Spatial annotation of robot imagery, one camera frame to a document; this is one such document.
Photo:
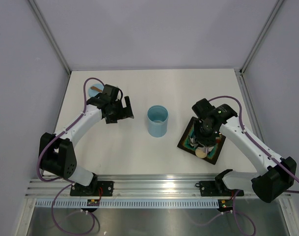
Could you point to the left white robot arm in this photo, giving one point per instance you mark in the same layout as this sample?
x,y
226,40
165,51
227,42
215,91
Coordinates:
x,y
57,151

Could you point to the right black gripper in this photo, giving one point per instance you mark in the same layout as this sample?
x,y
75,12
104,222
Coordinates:
x,y
208,141

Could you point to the left aluminium frame post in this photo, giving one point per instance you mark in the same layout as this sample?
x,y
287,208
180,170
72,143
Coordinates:
x,y
49,35

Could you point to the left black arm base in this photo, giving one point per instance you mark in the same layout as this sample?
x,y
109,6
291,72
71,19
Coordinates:
x,y
105,188

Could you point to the black square teal plate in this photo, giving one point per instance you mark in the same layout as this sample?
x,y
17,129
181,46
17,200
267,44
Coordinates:
x,y
186,143

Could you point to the blue cylindrical lunch container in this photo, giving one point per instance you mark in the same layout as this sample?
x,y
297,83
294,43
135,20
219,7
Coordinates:
x,y
157,119

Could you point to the white slotted cable duct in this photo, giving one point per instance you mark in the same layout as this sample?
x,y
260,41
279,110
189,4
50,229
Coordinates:
x,y
130,203

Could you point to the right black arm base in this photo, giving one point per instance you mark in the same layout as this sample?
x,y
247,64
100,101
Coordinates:
x,y
212,188

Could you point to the right aluminium frame post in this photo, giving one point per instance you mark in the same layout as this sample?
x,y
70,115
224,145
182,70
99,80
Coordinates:
x,y
262,35

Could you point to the metal tongs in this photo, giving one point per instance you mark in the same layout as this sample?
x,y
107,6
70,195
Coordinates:
x,y
195,144

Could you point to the steamed bun lower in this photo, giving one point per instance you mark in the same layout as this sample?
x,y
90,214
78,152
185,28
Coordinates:
x,y
201,152

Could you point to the aluminium frame post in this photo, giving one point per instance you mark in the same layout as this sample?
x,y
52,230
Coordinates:
x,y
49,35
262,35

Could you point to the blue container lid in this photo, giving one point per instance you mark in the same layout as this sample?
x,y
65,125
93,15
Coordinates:
x,y
95,90

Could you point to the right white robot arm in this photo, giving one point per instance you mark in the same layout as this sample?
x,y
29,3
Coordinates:
x,y
274,174

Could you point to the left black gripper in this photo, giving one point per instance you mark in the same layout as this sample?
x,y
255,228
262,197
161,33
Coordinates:
x,y
124,112

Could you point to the aluminium mounting rail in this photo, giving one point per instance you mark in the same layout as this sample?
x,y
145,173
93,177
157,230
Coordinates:
x,y
131,186

